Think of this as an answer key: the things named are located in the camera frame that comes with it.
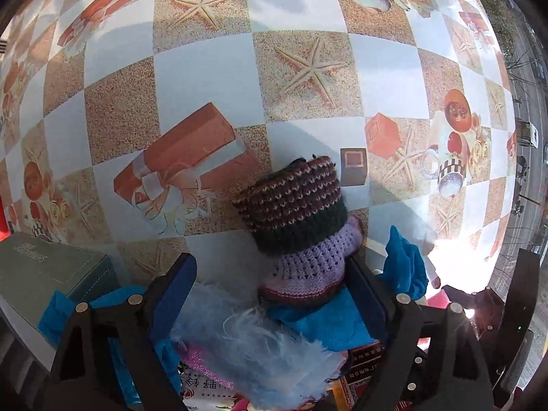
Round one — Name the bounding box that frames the striped knitted sock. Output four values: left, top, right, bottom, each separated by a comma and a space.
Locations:
233, 156, 364, 306

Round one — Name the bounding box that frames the red patterned tissue box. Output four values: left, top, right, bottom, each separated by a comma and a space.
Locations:
332, 341, 384, 411

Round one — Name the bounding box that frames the blue cloth on right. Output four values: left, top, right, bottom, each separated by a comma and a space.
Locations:
376, 225, 429, 301

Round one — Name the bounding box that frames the floral tissue pack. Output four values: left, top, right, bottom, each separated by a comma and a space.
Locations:
178, 362, 254, 411

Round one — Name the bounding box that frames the grey-green cardboard box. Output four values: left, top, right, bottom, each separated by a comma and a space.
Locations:
1, 232, 120, 370

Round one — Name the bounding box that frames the blue cloth near box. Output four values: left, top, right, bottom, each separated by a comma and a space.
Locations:
37, 284, 185, 408

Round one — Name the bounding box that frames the light blue fluffy plush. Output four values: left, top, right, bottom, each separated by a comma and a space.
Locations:
170, 283, 346, 410

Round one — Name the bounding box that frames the checkered patterned tablecloth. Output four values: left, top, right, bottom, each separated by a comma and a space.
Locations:
1, 0, 515, 292

